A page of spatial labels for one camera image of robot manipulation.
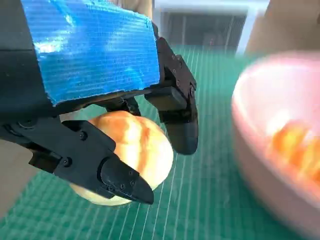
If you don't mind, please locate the pink bowl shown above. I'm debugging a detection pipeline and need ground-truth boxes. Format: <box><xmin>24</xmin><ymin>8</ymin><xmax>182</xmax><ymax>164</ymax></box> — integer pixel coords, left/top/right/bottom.
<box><xmin>231</xmin><ymin>51</ymin><xmax>320</xmax><ymax>240</ymax></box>

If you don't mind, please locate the long toy bread loaf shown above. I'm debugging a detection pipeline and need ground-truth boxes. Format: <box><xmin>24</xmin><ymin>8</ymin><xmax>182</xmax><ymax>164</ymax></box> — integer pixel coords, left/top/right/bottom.
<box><xmin>271</xmin><ymin>122</ymin><xmax>320</xmax><ymax>191</ymax></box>

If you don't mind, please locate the round toy bread bun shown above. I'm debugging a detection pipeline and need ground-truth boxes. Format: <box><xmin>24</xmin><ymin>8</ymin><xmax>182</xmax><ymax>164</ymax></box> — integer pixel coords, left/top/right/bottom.
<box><xmin>68</xmin><ymin>109</ymin><xmax>175</xmax><ymax>207</ymax></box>

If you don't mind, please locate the green cutting mat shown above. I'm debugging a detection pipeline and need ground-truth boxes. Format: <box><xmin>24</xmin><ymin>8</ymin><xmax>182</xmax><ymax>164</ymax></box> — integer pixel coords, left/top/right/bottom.
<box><xmin>0</xmin><ymin>43</ymin><xmax>308</xmax><ymax>240</ymax></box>

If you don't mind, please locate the white cabinet with mesh panel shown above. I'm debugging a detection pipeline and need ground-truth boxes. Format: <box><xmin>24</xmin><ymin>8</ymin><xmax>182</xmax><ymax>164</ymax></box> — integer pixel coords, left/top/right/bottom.
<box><xmin>154</xmin><ymin>0</ymin><xmax>271</xmax><ymax>55</ymax></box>

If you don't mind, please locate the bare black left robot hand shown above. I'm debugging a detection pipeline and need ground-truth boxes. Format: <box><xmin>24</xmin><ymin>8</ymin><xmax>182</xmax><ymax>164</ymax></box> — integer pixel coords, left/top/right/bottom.
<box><xmin>0</xmin><ymin>0</ymin><xmax>200</xmax><ymax>205</ymax></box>

